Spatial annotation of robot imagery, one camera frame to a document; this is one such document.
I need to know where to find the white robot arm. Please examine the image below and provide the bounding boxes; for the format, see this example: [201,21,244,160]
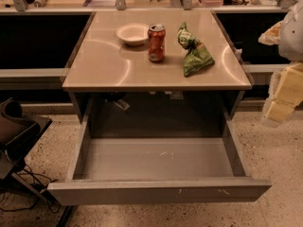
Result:
[258,0,303,128]

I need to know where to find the black chair on left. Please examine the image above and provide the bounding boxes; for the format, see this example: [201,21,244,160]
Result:
[0,98,62,214]

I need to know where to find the grey top drawer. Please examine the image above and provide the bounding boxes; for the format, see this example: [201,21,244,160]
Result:
[48,109,272,205]

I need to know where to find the black floor cables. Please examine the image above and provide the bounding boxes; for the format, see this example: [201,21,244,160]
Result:
[0,164,62,215]

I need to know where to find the white ceramic bowl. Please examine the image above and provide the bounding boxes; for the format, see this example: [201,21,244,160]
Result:
[116,23,149,46]

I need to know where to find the green chip bag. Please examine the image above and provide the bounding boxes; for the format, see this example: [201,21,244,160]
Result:
[177,22,215,77]

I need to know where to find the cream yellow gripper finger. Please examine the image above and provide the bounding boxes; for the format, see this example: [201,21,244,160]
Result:
[261,63,303,128]

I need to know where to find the grey cabinet with glossy top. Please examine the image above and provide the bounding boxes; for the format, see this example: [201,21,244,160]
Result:
[60,9,254,125]

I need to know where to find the orange soda can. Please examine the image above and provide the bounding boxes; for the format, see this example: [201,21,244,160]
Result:
[148,24,166,62]

